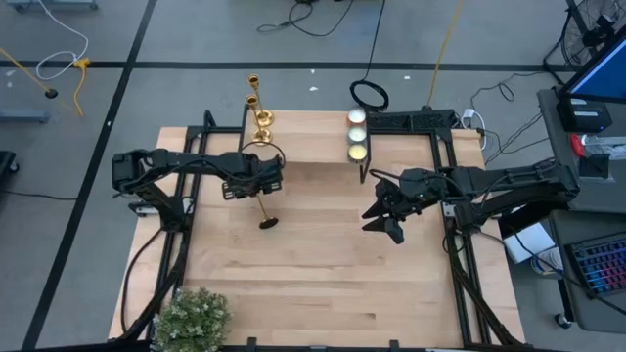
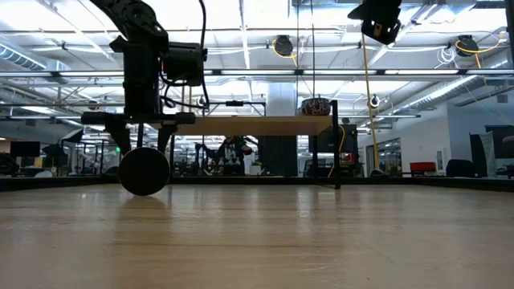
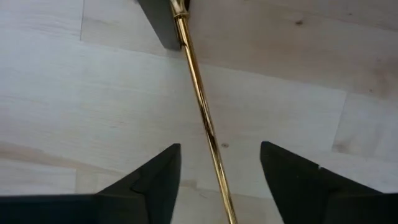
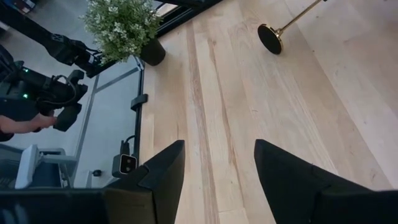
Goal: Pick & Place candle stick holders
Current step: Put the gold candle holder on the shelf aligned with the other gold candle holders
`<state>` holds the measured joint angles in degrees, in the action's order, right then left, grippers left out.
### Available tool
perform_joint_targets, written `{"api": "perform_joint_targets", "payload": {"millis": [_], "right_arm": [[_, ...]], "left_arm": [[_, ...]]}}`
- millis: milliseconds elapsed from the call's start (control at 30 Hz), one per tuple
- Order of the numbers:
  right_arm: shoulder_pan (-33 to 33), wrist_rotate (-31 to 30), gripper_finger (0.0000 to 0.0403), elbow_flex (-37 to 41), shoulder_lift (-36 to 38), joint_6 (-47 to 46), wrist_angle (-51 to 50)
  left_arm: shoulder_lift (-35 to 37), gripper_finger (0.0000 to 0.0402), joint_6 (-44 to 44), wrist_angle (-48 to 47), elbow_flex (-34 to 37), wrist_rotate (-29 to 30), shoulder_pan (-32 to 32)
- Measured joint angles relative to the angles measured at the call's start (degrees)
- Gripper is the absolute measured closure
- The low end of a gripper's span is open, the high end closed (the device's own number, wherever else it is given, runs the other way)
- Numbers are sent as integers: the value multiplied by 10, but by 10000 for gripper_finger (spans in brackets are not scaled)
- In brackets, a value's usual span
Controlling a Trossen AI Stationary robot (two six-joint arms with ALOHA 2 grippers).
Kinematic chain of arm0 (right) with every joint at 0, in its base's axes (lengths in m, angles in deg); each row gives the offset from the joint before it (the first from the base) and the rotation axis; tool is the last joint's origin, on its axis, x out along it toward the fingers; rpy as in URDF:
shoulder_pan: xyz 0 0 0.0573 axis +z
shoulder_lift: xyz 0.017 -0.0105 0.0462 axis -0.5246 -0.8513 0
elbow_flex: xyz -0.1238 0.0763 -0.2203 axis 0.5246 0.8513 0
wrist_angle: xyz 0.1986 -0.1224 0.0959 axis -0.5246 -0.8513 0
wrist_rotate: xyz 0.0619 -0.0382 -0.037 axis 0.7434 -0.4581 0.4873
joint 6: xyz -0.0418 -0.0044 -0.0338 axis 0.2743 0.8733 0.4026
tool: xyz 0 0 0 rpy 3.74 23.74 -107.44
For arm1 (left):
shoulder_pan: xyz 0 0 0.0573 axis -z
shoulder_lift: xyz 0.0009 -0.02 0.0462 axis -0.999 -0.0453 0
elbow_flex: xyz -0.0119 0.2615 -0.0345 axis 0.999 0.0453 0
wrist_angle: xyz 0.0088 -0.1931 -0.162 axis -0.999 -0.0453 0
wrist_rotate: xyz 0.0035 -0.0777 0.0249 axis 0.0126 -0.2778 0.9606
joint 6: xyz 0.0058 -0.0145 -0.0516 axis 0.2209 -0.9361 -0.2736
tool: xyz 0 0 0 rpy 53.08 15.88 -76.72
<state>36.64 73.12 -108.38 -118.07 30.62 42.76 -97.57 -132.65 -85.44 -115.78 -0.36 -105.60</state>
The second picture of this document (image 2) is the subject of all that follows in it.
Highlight black chair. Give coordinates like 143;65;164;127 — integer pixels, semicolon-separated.
446;159;475;178

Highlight black aluminium table frame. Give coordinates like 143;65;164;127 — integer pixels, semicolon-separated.
0;175;514;193

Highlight small wooden shelf black legs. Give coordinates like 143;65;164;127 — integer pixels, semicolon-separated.
137;100;343;190

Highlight red floral candle tin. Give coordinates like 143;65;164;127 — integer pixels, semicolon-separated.
300;97;332;117

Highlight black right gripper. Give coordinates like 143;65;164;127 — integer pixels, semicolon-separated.
347;0;402;46

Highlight large dark wall screen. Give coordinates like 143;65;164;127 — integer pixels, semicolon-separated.
484;125;514;160

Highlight black and white panel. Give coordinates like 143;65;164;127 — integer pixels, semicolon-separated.
469;132;497;178

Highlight black hanging cable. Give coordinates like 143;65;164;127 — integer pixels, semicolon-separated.
311;0;316;100

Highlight person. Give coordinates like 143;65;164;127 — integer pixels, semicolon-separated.
218;135;255;177

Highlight red seat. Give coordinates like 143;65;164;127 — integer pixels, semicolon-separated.
410;161;437;174

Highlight black studio softbox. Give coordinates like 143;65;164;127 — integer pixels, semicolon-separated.
59;128;84;145

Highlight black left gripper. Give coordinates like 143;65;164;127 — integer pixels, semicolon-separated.
81;39;197;156

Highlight black monitor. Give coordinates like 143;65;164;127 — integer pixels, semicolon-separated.
10;140;41;158

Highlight black ceiling cable reel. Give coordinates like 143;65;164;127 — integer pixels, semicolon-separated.
455;35;479;57
274;35;295;57

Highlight yellow hanging cable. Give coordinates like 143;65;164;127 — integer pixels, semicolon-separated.
361;31;381;173

